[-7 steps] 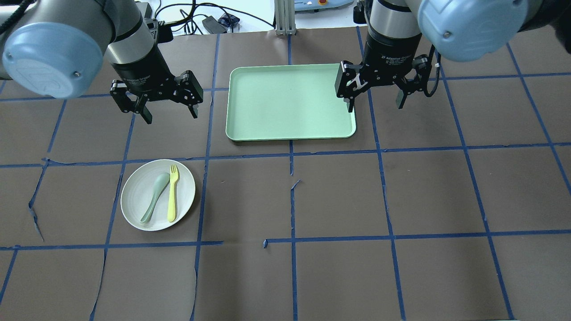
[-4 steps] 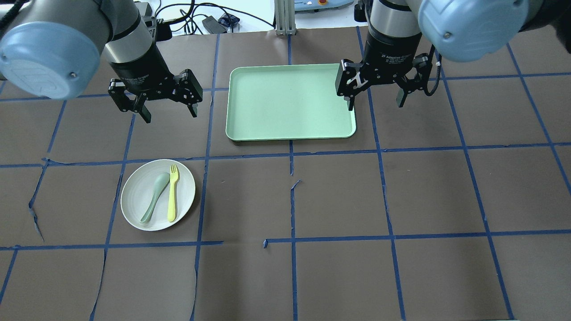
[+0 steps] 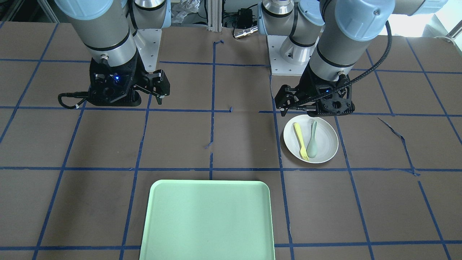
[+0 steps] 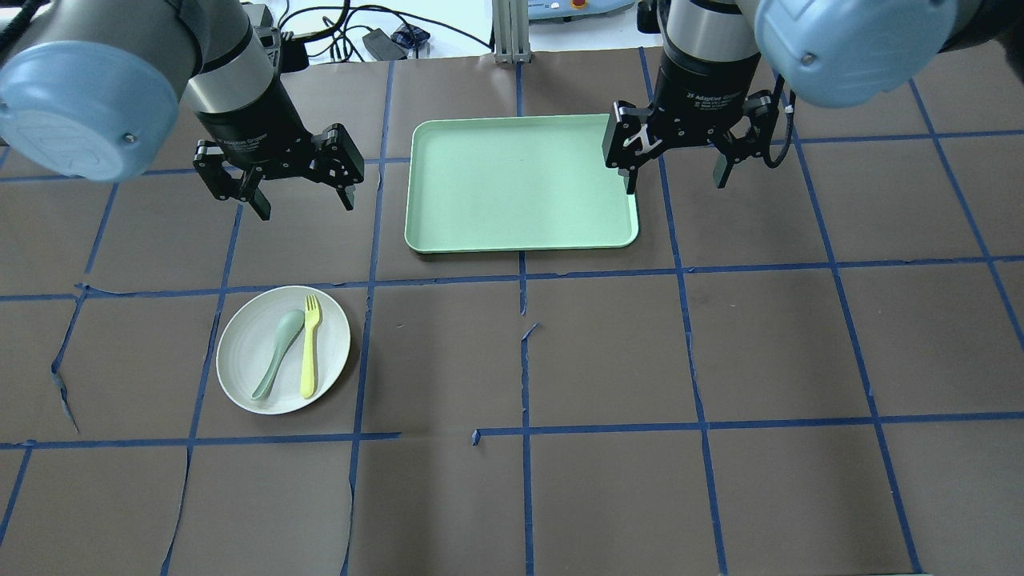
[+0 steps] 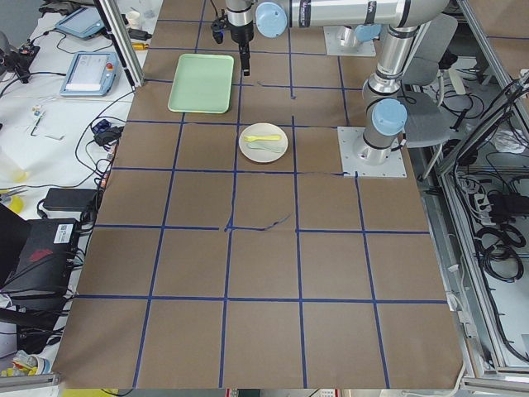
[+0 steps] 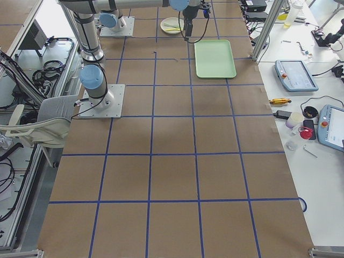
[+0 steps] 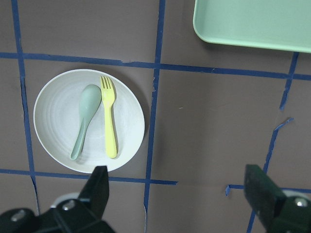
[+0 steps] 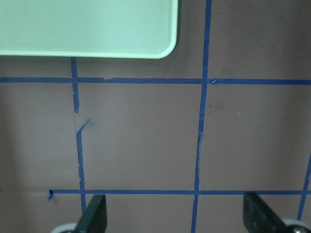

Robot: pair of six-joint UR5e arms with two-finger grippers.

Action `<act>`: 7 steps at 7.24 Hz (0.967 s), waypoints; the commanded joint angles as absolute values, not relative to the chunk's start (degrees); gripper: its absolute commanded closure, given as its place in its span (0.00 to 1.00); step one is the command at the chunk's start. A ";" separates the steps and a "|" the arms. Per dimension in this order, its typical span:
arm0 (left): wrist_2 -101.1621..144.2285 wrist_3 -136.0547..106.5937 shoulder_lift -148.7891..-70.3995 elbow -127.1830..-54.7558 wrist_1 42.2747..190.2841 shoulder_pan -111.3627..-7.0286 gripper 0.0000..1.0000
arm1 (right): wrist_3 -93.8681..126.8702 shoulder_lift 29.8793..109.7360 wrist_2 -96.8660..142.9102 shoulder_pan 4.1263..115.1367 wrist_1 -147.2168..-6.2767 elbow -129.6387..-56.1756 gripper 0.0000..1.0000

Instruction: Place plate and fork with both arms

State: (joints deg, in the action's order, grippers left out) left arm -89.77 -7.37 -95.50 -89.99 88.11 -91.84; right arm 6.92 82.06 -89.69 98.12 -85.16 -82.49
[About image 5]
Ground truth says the aluminium frame post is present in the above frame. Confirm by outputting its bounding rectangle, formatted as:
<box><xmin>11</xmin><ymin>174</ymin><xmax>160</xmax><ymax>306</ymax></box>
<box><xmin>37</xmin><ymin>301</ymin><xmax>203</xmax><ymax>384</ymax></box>
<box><xmin>94</xmin><ymin>0</ymin><xmax>145</xmax><ymax>88</ymax></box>

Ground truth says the light green plastic tray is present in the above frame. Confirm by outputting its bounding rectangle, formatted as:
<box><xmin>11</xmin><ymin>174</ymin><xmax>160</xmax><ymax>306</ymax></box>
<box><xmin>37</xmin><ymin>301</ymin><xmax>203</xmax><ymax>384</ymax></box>
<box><xmin>168</xmin><ymin>54</ymin><xmax>234</xmax><ymax>114</ymax></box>

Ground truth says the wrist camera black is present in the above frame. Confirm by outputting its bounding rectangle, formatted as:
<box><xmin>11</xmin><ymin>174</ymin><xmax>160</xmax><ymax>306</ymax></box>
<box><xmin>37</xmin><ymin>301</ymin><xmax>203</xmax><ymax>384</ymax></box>
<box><xmin>211</xmin><ymin>17</ymin><xmax>226</xmax><ymax>45</ymax></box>

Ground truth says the near blue teach pendant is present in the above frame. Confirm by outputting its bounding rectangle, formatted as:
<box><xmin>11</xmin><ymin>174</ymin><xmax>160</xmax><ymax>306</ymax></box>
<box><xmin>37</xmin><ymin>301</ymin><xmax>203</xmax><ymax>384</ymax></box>
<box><xmin>60</xmin><ymin>51</ymin><xmax>119</xmax><ymax>97</ymax></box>

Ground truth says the blue teach pendant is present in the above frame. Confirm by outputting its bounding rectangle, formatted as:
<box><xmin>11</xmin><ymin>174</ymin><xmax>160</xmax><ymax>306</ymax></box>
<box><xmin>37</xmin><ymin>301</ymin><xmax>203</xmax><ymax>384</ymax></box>
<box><xmin>60</xmin><ymin>51</ymin><xmax>119</xmax><ymax>97</ymax></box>
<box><xmin>55</xmin><ymin>7</ymin><xmax>104</xmax><ymax>40</ymax></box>

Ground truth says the light green plastic spoon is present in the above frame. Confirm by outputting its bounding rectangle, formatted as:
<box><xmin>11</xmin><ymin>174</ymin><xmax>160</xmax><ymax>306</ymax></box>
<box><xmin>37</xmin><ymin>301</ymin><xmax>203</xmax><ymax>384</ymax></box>
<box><xmin>246</xmin><ymin>141</ymin><xmax>284</xmax><ymax>153</ymax></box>

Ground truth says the white paper cup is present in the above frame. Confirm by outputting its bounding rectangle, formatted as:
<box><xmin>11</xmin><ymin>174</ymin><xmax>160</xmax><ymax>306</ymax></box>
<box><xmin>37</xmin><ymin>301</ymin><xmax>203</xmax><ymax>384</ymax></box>
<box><xmin>125</xmin><ymin>10</ymin><xmax>142</xmax><ymax>29</ymax></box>

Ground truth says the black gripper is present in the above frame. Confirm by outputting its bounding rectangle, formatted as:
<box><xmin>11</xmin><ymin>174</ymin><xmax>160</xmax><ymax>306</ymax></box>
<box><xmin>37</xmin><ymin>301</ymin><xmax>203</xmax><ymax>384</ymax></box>
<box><xmin>230</xmin><ymin>23</ymin><xmax>253</xmax><ymax>77</ymax></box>

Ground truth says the far blue teach pendant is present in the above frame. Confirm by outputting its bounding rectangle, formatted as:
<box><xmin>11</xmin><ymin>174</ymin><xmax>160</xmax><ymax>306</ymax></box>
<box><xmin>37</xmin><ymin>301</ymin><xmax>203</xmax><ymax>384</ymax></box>
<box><xmin>55</xmin><ymin>7</ymin><xmax>104</xmax><ymax>40</ymax></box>

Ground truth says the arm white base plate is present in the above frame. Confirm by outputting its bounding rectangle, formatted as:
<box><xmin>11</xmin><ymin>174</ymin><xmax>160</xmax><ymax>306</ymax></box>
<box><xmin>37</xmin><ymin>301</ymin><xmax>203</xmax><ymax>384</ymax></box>
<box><xmin>337</xmin><ymin>127</ymin><xmax>407</xmax><ymax>179</ymax></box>
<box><xmin>323</xmin><ymin>26</ymin><xmax>376</xmax><ymax>57</ymax></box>

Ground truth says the grey office chair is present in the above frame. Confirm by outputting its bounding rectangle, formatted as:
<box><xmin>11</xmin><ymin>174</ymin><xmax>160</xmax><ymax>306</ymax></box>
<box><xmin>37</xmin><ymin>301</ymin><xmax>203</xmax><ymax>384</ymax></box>
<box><xmin>402</xmin><ymin>13</ymin><xmax>458</xmax><ymax>148</ymax></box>

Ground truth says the white round plate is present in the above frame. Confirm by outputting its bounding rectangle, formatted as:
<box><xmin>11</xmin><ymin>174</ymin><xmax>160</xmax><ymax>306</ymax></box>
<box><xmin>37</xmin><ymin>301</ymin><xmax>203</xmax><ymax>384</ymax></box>
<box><xmin>238</xmin><ymin>123</ymin><xmax>288</xmax><ymax>164</ymax></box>

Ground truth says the aluminium side rail frame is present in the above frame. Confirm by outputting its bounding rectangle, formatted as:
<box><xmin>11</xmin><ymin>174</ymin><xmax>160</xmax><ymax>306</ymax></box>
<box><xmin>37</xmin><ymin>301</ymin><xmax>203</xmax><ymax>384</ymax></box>
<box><xmin>425</xmin><ymin>1</ymin><xmax>528</xmax><ymax>396</ymax></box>

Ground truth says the black power adapter brick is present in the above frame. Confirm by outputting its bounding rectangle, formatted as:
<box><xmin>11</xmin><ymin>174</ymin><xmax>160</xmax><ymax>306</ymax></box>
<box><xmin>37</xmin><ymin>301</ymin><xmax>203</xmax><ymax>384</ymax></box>
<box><xmin>42</xmin><ymin>188</ymin><xmax>96</xmax><ymax>212</ymax></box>

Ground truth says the yellow plastic fork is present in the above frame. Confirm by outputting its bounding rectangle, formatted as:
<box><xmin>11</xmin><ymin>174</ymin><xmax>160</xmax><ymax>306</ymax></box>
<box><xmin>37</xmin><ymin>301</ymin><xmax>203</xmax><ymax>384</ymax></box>
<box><xmin>243</xmin><ymin>134</ymin><xmax>282</xmax><ymax>142</ymax></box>

